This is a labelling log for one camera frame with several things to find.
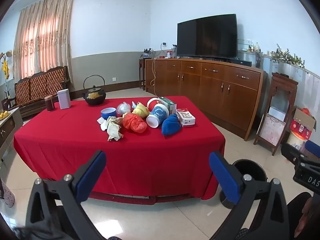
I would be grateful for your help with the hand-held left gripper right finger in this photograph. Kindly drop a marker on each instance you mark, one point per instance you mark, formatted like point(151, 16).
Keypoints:
point(223, 180)

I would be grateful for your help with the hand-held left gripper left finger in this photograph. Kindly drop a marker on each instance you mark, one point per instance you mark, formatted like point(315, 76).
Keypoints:
point(91, 177)

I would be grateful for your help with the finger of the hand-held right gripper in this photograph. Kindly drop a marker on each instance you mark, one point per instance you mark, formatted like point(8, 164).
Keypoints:
point(313, 147)
point(290, 152)

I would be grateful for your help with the black trash bin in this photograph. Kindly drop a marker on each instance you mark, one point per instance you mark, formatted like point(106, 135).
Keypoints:
point(250, 167)

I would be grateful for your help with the beige paper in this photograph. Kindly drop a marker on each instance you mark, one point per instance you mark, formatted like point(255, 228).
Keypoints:
point(113, 130)

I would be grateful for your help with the white tissue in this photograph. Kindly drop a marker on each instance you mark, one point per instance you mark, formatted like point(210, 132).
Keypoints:
point(101, 122)

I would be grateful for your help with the small blue paper cup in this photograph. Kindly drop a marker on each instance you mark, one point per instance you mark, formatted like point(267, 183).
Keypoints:
point(108, 113)

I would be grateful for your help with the orange plastic bag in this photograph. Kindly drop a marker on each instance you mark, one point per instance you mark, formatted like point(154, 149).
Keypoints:
point(135, 123)

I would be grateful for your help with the white and red box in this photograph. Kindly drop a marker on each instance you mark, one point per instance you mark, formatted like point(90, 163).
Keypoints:
point(185, 117)

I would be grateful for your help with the blue cloth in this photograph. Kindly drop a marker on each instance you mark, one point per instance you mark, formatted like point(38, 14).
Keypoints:
point(171, 127)

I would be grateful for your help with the clear plastic bag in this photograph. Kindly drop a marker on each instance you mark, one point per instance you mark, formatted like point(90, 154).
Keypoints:
point(123, 108)

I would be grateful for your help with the yellow cloth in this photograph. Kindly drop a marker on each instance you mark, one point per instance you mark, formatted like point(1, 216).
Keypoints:
point(141, 110)

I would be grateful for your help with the light blue wrapper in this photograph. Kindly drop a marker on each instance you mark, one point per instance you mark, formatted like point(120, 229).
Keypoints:
point(135, 104)

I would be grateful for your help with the blue patterned paper cup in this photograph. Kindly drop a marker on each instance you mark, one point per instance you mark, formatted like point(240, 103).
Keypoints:
point(157, 117)

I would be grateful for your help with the green and white carton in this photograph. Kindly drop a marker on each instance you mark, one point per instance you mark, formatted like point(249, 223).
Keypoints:
point(171, 104)

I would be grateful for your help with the red paper cup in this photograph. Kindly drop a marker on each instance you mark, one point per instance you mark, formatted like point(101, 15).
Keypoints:
point(153, 103)

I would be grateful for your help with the person's right hand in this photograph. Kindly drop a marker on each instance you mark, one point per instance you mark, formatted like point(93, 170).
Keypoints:
point(311, 217)

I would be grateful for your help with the white bucket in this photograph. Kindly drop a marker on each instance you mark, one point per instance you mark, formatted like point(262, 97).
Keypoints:
point(296, 141)

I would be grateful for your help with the open cardboard box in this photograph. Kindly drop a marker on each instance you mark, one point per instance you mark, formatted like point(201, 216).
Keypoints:
point(303, 123)

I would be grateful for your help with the pink framed picture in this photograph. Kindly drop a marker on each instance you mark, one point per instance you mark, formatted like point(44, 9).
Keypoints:
point(271, 130)

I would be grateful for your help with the white board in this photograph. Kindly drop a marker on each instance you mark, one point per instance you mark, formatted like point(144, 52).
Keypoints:
point(277, 112)

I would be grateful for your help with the red tablecloth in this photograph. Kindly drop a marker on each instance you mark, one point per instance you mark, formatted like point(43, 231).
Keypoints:
point(140, 155)

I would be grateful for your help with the person's shoe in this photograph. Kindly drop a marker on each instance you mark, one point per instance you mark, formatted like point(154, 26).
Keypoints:
point(241, 233)

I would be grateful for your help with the tall wooden stand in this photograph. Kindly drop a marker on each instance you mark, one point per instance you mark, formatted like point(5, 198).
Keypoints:
point(285, 81)

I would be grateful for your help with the black iron teapot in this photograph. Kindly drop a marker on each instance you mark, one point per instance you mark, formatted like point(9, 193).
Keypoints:
point(95, 97)

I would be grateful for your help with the pale square tin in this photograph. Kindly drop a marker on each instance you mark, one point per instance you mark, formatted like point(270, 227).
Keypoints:
point(63, 99)

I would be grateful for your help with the dark red canister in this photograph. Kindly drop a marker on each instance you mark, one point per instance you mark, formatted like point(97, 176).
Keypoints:
point(49, 103)

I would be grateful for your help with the floral printed container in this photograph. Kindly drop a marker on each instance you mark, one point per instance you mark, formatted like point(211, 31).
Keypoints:
point(7, 195)

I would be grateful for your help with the leafy green plant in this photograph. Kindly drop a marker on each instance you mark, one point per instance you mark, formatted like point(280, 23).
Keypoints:
point(290, 57)

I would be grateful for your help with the long wooden cabinet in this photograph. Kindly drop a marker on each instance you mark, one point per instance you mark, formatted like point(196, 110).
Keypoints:
point(212, 85)

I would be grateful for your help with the grey side cabinet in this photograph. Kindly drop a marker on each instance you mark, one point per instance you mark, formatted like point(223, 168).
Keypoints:
point(7, 128)

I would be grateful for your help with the vase with dried flowers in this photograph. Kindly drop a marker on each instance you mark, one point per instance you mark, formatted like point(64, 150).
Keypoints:
point(258, 60)

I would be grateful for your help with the black soundbar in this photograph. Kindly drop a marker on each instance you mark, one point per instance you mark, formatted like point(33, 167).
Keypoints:
point(241, 62)

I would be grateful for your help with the wooden sofa bench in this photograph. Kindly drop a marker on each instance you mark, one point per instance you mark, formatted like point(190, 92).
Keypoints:
point(37, 87)

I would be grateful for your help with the yellow fruit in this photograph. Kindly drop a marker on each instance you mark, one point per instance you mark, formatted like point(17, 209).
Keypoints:
point(3, 115)

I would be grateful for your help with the pale glass bottle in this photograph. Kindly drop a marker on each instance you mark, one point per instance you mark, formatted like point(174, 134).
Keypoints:
point(257, 46)

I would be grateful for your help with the amber glass bottle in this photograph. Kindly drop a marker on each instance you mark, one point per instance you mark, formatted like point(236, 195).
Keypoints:
point(250, 47)

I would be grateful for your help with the narrow wooden side table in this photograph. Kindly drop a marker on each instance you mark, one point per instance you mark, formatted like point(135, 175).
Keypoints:
point(142, 70)

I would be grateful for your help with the small potted plant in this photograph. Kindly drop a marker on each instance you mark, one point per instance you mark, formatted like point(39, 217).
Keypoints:
point(147, 53)

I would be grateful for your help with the red and white container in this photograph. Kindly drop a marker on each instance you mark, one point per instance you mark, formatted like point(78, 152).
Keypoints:
point(170, 53)

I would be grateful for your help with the coat rack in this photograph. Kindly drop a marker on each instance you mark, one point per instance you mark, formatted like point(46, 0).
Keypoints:
point(5, 67)

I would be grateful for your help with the black flat television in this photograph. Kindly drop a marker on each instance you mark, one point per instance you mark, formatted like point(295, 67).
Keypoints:
point(207, 36)

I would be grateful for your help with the beige patterned curtain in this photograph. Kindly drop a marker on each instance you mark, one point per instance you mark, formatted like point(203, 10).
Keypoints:
point(42, 37)

